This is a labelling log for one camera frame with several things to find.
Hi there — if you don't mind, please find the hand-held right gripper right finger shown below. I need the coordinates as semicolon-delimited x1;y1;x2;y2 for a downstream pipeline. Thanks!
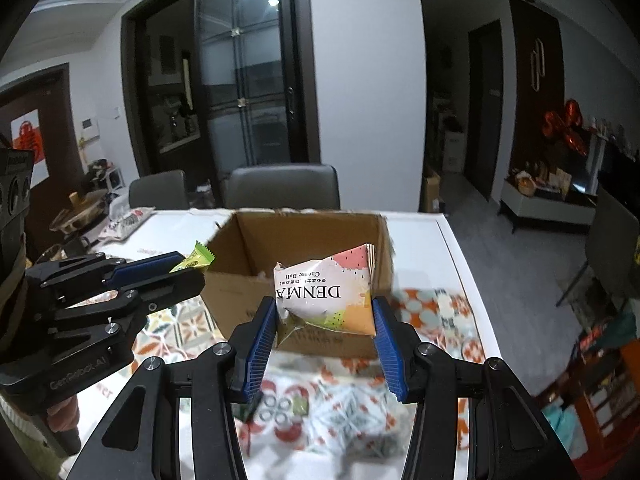
371;296;582;480

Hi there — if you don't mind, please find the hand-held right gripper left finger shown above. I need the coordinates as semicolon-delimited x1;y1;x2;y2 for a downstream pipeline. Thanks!
87;296;279;480

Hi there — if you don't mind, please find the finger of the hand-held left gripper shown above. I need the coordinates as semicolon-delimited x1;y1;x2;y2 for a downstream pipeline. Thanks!
35;270;207;358
25;251;187;303

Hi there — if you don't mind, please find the small green snack packet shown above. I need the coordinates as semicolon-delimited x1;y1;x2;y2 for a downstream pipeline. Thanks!
169;241;216;275

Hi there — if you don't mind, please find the brown cardboard box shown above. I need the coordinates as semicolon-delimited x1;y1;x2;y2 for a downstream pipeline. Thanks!
202;209;394;361

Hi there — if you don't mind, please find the white pastry packet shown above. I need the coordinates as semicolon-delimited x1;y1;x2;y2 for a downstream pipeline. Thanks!
274;243;377;337

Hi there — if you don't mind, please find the person's left forearm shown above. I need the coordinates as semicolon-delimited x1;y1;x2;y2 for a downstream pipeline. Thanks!
0;397;51;467

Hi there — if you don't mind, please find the person's left hand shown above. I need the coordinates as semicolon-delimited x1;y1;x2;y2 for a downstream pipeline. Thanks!
46;394;82;457

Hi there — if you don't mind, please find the patterned tissue pack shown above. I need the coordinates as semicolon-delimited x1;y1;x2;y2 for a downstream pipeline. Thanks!
97;207;154;242

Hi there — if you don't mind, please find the white tablecloth with tile print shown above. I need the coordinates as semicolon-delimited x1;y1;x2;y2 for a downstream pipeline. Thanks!
85;207;503;480

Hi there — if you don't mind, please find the grey dining chair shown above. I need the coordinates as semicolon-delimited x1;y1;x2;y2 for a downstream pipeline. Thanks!
556;187;640;311
128;170;191;210
223;164;341;210

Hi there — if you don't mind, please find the metal hot pot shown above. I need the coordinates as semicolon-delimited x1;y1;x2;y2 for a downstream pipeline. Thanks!
50;191;111;234

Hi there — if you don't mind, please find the small cardboard box on floor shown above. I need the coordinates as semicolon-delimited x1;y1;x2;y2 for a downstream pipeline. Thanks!
422;170;444;214

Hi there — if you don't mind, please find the red and white door poster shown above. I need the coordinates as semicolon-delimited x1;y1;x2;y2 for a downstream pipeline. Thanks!
10;108;51;181

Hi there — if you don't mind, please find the teal cloth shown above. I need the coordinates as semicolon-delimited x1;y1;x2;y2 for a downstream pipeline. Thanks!
542;405;591;461

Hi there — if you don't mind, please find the glass sliding door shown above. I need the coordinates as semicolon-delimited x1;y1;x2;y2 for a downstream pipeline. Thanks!
192;0;307;209

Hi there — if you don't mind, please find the white sideboard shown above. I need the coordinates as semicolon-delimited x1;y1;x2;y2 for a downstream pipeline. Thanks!
499;177;599;234

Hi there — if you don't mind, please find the orange wooden high chair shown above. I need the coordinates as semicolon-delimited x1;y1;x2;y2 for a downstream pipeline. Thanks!
535;305;640;461

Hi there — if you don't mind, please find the dark interior door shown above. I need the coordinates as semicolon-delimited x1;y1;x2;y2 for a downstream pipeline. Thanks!
467;19;504;204

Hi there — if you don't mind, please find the red foil balloon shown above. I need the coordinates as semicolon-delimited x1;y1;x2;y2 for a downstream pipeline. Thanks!
542;100;589;157

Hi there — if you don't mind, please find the white looped wall ornament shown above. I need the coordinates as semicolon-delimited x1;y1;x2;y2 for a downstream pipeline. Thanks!
530;37;546;92

